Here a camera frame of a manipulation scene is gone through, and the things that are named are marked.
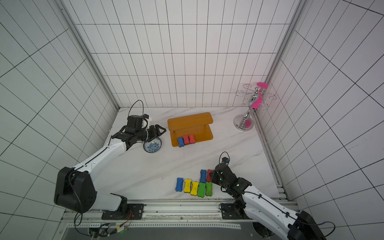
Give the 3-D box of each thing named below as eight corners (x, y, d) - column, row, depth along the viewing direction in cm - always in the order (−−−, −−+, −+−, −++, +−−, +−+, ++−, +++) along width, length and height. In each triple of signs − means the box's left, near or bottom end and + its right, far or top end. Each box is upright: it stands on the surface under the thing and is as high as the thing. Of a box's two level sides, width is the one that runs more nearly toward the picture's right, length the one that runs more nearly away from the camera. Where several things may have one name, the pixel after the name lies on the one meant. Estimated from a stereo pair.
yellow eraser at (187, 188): (184, 192, 80) (184, 191, 79) (184, 180, 85) (184, 179, 83) (191, 192, 81) (191, 191, 79) (191, 180, 85) (191, 179, 83)
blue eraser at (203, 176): (199, 182, 85) (199, 181, 83) (199, 170, 89) (199, 169, 87) (206, 182, 85) (206, 181, 83) (205, 170, 89) (206, 169, 87)
